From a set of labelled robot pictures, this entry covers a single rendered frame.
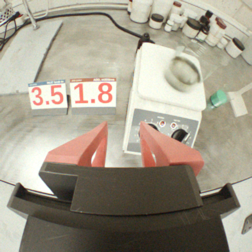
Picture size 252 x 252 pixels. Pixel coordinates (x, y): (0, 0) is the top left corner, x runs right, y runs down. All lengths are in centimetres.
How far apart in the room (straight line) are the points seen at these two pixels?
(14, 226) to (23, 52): 48
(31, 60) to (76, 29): 17
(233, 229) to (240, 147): 27
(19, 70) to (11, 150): 21
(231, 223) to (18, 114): 65
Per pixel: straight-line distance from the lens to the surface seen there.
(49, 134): 28
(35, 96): 31
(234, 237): 55
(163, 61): 24
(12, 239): 44
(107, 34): 42
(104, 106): 26
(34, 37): 50
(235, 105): 45
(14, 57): 48
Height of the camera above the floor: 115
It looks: 76 degrees down
